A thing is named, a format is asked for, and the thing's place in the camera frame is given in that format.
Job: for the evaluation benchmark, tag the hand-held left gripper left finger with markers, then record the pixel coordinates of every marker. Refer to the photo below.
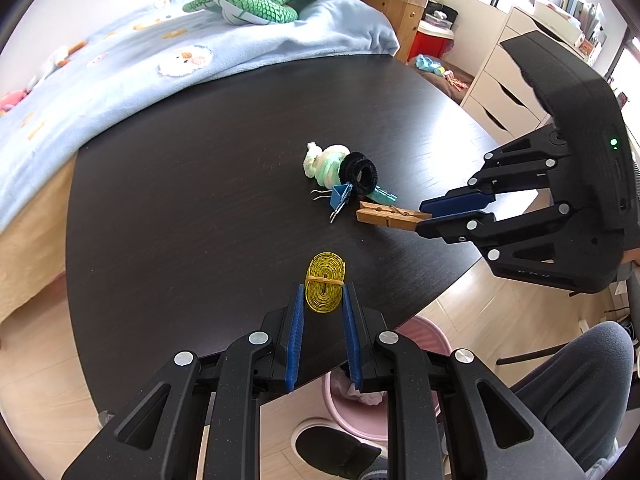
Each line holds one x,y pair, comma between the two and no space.
296,340

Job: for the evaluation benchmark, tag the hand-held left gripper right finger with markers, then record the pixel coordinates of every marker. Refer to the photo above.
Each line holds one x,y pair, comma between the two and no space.
352,340

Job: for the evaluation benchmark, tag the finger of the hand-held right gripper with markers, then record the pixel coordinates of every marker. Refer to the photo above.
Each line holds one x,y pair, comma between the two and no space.
455,202
450,230

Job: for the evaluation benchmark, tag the yellow measuring tape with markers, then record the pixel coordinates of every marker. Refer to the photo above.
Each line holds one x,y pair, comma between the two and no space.
320,300

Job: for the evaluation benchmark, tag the wooden clothespin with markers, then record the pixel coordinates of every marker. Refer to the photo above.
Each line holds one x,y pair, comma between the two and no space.
385,216

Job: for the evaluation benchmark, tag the teal clothespin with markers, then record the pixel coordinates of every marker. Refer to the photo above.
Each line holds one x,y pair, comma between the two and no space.
382,196

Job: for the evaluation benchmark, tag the pink trash bin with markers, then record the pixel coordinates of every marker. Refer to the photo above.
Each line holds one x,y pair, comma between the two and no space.
430,335

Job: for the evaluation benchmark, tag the black hair scrunchie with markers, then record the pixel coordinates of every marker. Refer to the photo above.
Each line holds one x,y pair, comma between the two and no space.
350,172

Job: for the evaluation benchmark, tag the blue binder clip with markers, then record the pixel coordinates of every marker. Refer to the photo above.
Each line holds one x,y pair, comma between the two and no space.
340,195

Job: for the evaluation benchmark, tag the white drawer cabinet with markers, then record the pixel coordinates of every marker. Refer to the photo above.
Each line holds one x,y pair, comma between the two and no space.
495,95

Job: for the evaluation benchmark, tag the row of books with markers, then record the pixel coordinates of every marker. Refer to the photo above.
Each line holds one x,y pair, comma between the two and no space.
565,2

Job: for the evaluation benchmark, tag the dark grey slipper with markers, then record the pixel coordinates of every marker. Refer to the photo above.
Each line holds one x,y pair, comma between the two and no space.
330,450

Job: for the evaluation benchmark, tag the brown pet bed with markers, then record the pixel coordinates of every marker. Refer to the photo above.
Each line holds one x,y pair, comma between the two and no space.
450,89

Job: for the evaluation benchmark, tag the blue pet toy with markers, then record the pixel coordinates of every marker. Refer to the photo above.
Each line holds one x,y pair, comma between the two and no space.
430,62

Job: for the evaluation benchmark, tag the black storage box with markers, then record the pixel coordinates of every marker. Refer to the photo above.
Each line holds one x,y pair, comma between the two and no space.
447,12

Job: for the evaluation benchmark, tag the red cooler box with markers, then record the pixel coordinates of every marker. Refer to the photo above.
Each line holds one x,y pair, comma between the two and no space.
430,42

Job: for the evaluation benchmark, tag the black wooden table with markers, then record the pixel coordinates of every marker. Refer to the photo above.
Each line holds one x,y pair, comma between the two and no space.
200,210

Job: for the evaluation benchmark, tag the wooden bedside stand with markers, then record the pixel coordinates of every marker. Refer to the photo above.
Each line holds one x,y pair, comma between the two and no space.
405,25

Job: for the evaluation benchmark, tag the person's right leg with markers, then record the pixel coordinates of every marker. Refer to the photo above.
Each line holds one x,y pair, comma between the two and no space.
575,385

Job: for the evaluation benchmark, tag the clear table corner guard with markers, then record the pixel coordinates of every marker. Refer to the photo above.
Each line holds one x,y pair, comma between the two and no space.
106,419

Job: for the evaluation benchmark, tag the light blue printed blanket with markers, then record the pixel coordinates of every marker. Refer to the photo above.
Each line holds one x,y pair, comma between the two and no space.
150,85

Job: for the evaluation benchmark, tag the white goose plush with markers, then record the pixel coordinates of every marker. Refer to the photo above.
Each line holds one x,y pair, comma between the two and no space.
60,57

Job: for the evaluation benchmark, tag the pink plush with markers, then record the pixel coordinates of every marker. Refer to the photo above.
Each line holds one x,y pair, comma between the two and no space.
12,102

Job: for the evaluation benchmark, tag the wooden bed frame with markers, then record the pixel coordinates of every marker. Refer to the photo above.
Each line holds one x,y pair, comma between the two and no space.
35,260

